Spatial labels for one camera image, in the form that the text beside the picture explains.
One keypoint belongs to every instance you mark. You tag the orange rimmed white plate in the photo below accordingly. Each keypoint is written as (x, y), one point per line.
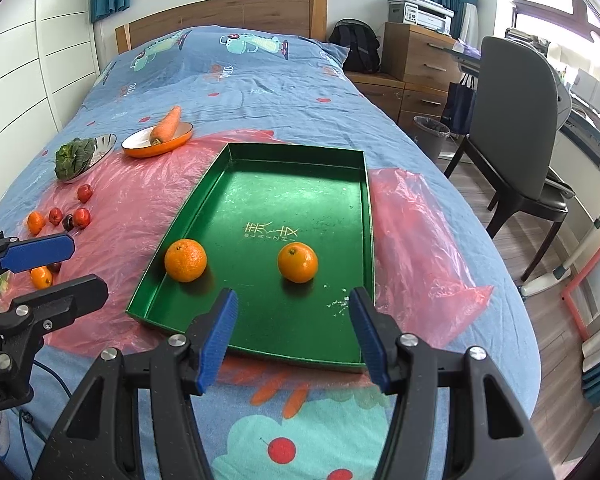
(135, 144)

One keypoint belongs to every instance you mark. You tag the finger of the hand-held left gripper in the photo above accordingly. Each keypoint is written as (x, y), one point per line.
(35, 253)
(65, 297)

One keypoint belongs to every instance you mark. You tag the printed blue blanket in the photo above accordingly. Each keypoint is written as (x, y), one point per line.
(260, 75)

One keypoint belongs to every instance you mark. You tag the pink frame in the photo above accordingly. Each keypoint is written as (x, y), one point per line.
(577, 290)

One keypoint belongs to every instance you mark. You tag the wooden headboard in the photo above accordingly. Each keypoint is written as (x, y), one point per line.
(230, 15)

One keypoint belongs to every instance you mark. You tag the metal bowl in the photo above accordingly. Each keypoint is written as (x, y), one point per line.
(102, 147)

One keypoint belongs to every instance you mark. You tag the pink plastic sheet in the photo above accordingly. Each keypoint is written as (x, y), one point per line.
(130, 200)

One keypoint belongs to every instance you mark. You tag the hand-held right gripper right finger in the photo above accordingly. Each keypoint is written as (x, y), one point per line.
(370, 332)

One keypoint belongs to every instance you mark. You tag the carrot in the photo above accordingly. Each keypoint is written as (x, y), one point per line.
(166, 122)

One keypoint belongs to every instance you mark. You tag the black backpack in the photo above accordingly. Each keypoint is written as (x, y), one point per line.
(355, 45)

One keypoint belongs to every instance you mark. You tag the wooden drawer cabinet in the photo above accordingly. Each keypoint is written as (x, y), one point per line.
(420, 60)

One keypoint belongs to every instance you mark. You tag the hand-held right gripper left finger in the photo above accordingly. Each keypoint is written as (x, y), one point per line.
(220, 332)

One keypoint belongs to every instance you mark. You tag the grey chair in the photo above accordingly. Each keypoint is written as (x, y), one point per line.
(515, 110)

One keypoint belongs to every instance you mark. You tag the green rectangular tray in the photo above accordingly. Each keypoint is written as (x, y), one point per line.
(280, 200)

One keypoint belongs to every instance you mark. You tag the mandarin orange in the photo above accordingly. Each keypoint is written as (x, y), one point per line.
(298, 262)
(185, 260)

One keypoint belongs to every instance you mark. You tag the small smooth orange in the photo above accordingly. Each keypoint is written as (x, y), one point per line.
(41, 278)
(36, 223)

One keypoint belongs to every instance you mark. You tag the low wooden nightstand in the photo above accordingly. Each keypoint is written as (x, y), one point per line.
(380, 92)

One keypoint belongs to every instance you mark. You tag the white wardrobe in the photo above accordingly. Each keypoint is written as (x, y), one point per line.
(25, 60)

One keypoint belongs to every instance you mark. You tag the small red fruit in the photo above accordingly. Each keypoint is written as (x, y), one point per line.
(82, 218)
(85, 192)
(55, 215)

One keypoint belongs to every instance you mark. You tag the grey trash bin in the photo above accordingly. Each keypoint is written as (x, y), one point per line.
(430, 135)

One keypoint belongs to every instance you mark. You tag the dark blue bag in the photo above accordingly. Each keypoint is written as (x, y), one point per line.
(457, 105)

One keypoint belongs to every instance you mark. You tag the white printer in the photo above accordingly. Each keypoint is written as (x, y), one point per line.
(420, 12)

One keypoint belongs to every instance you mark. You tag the green leafy vegetable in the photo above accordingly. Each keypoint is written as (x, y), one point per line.
(72, 157)

